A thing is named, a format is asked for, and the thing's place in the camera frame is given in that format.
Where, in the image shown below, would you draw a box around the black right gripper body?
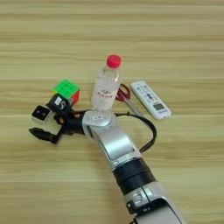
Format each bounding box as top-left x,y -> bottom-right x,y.
53,109 -> 89,137

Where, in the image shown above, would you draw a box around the red-handled scissors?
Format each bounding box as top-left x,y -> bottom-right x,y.
115,83 -> 145,118

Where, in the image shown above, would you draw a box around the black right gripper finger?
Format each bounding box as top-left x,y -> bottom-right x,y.
28,127 -> 65,145

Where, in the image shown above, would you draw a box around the multicoloured puzzle cube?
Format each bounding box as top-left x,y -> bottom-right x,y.
52,78 -> 81,107

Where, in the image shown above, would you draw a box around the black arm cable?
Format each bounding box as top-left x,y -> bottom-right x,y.
115,111 -> 158,154

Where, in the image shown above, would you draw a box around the white remote control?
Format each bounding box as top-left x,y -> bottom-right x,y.
129,80 -> 172,121

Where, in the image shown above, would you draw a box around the black box with white label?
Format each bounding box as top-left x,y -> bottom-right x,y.
45,93 -> 73,116

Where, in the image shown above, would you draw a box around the clear bottle with red cap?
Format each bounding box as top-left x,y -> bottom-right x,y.
90,53 -> 123,112

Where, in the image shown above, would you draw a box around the small white box black face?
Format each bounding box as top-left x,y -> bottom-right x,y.
30,104 -> 52,126

